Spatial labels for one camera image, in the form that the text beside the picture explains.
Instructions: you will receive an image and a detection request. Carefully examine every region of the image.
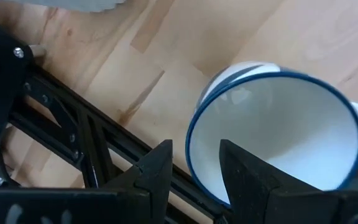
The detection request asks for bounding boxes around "black aluminium rig frame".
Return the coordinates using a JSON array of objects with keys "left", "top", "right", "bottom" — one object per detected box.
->
[{"left": 0, "top": 63, "right": 232, "bottom": 224}]

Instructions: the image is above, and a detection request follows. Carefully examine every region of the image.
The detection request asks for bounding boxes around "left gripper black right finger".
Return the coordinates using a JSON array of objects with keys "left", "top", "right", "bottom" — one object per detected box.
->
[{"left": 219, "top": 139, "right": 358, "bottom": 224}]

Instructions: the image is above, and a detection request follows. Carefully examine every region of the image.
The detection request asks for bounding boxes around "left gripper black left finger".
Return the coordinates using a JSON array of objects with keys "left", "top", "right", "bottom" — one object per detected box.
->
[{"left": 0, "top": 139, "right": 174, "bottom": 224}]

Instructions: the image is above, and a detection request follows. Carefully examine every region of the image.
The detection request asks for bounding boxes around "white enamel mug blue rim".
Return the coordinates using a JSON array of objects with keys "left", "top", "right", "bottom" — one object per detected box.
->
[{"left": 185, "top": 60, "right": 358, "bottom": 208}]

